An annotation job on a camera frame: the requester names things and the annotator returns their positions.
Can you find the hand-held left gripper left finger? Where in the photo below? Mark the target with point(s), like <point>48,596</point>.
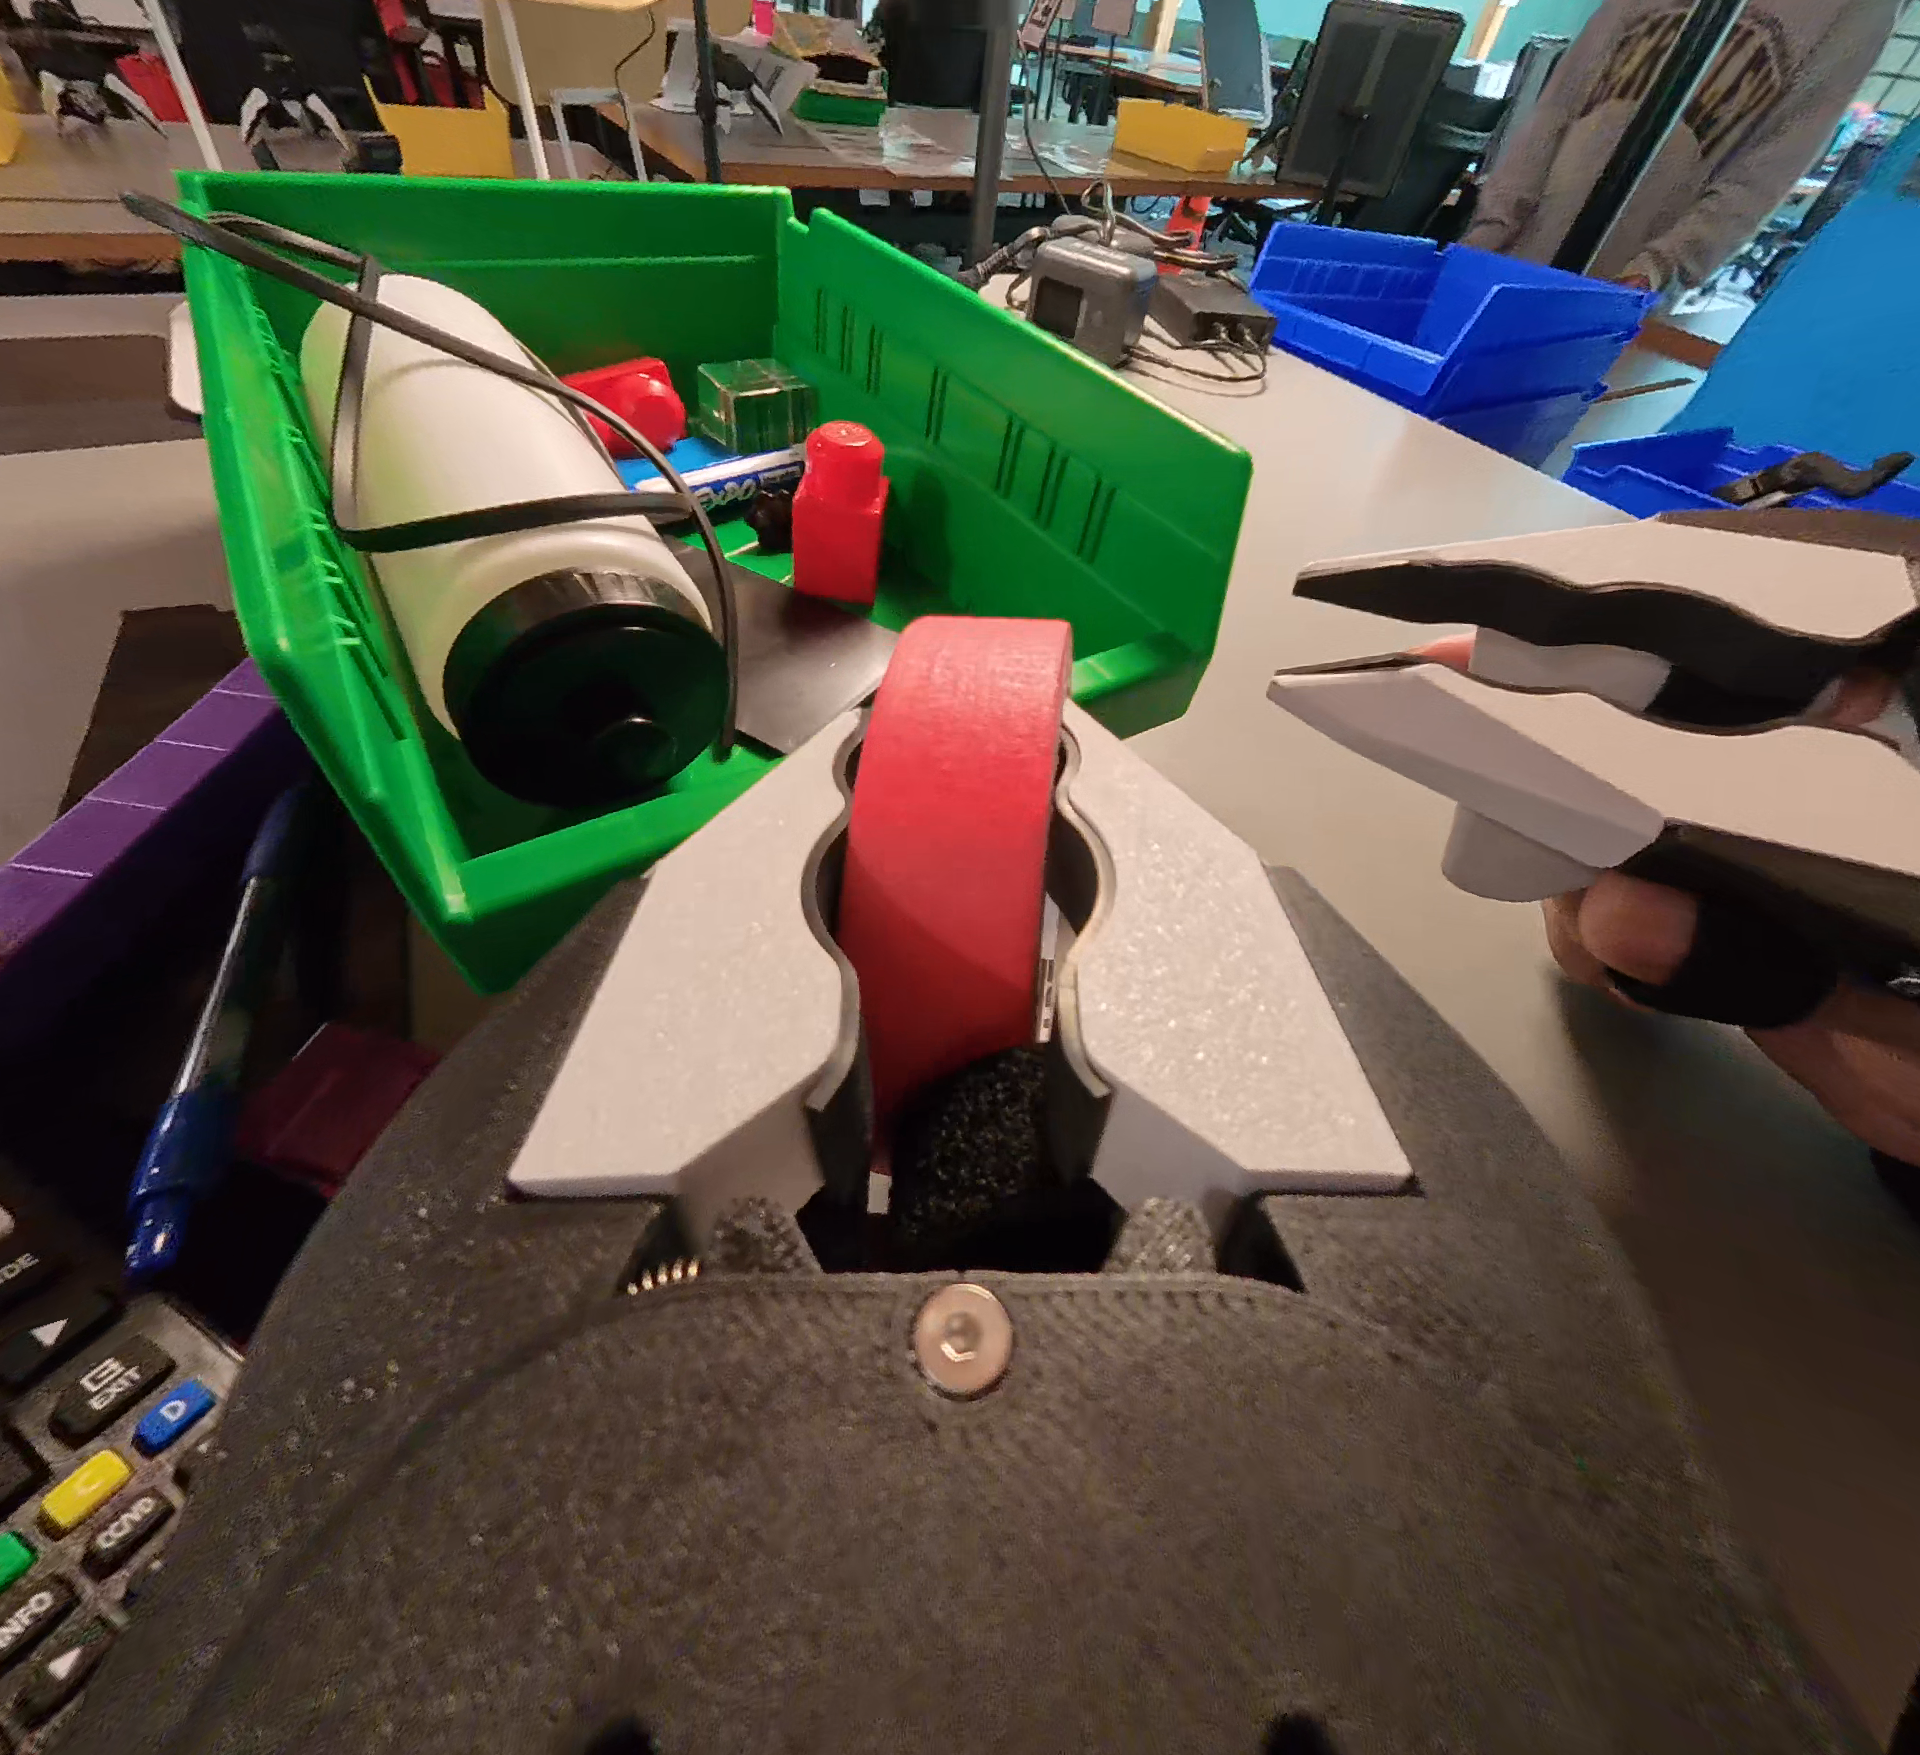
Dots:
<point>688,1035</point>

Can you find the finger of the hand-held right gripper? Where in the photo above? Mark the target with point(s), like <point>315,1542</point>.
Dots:
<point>1648,569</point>
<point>1501,748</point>

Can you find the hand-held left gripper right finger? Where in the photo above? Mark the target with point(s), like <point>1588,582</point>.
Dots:
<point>1214,1035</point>

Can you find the red tape roll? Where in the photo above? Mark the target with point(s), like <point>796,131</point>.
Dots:
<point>955,811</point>

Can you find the maroon object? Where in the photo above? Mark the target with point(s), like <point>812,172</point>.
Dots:
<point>337,1102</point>

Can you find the small dark object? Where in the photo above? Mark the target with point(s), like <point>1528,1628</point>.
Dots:
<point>768,519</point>

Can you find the small red object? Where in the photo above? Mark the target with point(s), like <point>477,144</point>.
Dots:
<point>1187,214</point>

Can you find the blue plastic bin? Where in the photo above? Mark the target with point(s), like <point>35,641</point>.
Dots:
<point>1441,300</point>
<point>1648,471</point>
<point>1516,433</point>

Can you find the black tool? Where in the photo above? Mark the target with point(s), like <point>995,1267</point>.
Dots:
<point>1814,477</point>

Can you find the blue panel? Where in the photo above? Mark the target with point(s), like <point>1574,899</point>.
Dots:
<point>1831,346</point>

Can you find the black sheet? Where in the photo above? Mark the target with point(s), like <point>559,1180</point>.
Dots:
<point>812,668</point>

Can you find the black floor lamp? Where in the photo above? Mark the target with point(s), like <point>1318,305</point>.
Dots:
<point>1676,61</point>

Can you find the black power adapter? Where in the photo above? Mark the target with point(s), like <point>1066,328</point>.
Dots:
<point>1206,314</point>

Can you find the blue pen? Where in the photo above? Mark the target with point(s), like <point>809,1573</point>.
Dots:
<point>179,1141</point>

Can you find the red toy brick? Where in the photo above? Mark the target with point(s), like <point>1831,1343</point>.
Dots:
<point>841,524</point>

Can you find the black monitor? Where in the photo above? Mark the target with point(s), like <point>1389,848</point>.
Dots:
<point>1374,97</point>

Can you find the blue white marker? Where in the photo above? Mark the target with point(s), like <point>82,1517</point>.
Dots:
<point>721,479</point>

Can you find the green plastic bin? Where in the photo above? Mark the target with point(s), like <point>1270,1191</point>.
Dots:
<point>1020,462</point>

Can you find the purple box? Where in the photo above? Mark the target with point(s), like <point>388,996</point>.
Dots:
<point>103,853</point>

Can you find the white bottle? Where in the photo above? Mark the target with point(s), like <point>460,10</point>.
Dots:
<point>451,462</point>

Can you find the red rounded toy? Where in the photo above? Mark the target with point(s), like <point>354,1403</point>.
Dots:
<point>637,413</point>

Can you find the dark brown sheet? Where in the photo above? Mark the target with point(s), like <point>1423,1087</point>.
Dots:
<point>154,706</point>

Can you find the clear green cube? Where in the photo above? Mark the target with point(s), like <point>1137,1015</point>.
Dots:
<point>758,405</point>

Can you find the yellow plastic bin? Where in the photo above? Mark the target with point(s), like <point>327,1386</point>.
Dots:
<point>446,144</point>
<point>1182,134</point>

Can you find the tilted dark board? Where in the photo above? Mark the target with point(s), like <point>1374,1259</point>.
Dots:
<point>1232,22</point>

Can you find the black remote control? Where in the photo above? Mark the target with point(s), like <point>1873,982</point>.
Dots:
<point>89,1409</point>

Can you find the long wooden desk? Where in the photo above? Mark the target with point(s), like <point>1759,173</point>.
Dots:
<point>929,158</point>

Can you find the small green bin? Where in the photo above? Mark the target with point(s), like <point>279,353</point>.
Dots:
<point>841,102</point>

